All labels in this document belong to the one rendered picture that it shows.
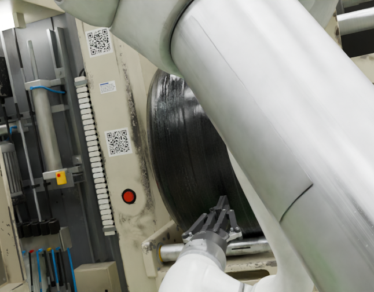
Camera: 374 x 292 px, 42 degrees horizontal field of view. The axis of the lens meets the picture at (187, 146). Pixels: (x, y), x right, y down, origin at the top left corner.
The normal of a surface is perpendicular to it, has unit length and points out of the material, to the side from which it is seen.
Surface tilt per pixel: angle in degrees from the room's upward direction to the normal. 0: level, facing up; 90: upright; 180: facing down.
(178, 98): 61
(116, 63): 90
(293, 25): 53
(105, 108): 90
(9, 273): 90
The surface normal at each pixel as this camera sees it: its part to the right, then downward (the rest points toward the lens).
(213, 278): 0.32, -0.85
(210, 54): -0.73, -0.01
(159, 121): -0.58, -0.15
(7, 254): -0.29, 0.11
